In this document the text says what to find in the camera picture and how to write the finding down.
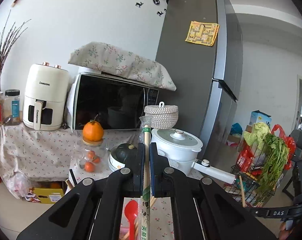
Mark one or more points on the white electric cooking pot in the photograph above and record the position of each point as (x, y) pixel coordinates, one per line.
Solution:
(181, 150)

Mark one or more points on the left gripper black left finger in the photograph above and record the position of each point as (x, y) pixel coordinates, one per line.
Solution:
(93, 208)

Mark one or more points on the green leafy vegetables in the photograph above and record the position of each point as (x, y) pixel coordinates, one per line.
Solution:
(265, 156)

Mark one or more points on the dried branches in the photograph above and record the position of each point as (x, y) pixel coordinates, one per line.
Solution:
(8, 39)

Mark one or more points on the dark green pumpkin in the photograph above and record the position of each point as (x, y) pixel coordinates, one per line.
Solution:
(123, 152)

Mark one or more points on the red plastic spoon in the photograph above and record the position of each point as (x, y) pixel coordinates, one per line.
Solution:
(131, 212)

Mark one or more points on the black microwave oven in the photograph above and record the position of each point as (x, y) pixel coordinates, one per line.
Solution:
(115, 102)

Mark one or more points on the person's right hand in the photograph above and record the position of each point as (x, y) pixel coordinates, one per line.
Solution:
(283, 232)

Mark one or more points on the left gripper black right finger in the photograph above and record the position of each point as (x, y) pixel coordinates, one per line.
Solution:
(201, 209)

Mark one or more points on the grey refrigerator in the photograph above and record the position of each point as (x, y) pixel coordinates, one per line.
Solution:
(207, 78)

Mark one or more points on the yellow cardboard box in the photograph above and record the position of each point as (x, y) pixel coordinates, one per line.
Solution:
(49, 192)

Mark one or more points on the woven lidded basket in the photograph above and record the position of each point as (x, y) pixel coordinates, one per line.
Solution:
(162, 116)

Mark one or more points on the pink perforated utensil basket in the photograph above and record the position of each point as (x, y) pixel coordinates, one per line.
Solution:
(125, 232)

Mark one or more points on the white air fryer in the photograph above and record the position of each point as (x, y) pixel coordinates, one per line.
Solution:
(45, 96)

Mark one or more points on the yellow paper on fridge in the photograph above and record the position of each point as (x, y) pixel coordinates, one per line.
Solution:
(202, 33)

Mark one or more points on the blue label clear jar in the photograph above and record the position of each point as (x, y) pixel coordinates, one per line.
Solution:
(12, 107)

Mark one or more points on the large orange fruit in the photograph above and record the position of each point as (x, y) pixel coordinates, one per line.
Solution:
(93, 131)

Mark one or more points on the floral cloth cover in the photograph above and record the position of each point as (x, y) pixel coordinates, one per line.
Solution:
(117, 61)

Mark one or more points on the white stacked bowls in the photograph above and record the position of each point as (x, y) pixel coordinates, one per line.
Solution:
(113, 162)

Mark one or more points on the wooden chopsticks pair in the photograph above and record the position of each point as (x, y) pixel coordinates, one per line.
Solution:
(145, 138)

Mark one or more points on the black wire storage rack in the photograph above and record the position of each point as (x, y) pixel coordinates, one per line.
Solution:
(236, 190)

